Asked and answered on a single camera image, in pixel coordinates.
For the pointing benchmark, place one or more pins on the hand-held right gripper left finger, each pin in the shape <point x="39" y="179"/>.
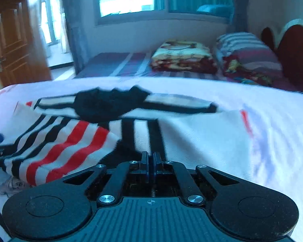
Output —
<point x="145" y="163"/>

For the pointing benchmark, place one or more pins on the purple striped quilt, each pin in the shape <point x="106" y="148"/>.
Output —
<point x="103" y="64"/>

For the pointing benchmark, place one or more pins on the wooden door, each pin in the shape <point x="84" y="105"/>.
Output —
<point x="12" y="42"/>

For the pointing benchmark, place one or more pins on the white sheer curtain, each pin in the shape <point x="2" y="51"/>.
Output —
<point x="64" y="32"/>

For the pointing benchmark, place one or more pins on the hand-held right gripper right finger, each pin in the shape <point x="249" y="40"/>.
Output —
<point x="156" y="163"/>

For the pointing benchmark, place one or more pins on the folded printed blanket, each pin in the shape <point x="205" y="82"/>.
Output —
<point x="181" y="55"/>

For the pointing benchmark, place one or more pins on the striped pillow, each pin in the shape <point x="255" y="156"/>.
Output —
<point x="247" y="50"/>

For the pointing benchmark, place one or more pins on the bed with white floral sheet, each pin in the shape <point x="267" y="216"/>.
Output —
<point x="272" y="143"/>

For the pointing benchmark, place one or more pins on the red heart-shaped headboard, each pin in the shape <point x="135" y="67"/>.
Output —
<point x="295" y="50"/>

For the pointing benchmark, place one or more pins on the grey curtain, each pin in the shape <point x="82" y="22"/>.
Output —
<point x="241" y="5"/>
<point x="78" y="25"/>

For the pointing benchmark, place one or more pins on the red printed blanket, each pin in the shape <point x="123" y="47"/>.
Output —
<point x="244" y="73"/>

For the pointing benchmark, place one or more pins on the black white red striped garment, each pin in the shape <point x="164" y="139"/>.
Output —
<point x="65" y="141"/>

